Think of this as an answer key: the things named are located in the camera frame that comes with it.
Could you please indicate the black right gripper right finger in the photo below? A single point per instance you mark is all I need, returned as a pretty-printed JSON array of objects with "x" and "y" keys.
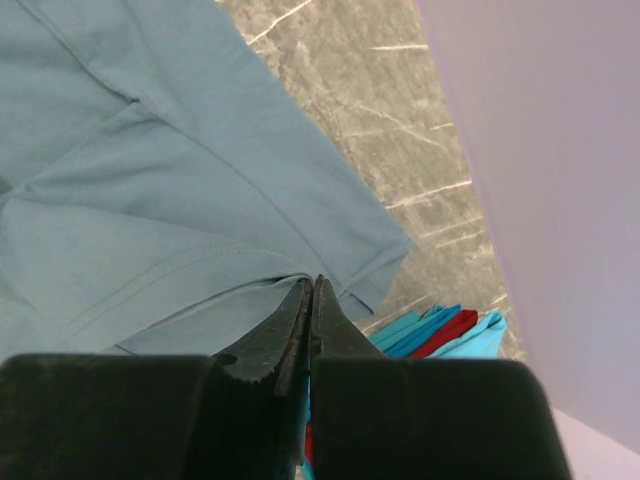
[{"x": 335, "y": 342}]

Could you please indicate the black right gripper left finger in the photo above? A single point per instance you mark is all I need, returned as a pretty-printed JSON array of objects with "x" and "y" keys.
[{"x": 271, "y": 355}]

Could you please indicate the grey-blue t-shirt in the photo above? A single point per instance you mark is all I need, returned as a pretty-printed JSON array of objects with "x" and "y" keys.
[{"x": 161, "y": 191}]

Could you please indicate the teal folded t-shirt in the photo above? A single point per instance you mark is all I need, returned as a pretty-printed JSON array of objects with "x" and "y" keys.
[{"x": 406, "y": 334}]

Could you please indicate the red folded t-shirt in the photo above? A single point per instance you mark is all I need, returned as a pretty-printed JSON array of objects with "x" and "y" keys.
[{"x": 453, "y": 329}]

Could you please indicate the light blue folded t-shirt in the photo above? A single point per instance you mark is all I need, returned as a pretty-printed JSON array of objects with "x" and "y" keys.
[{"x": 482, "y": 341}]

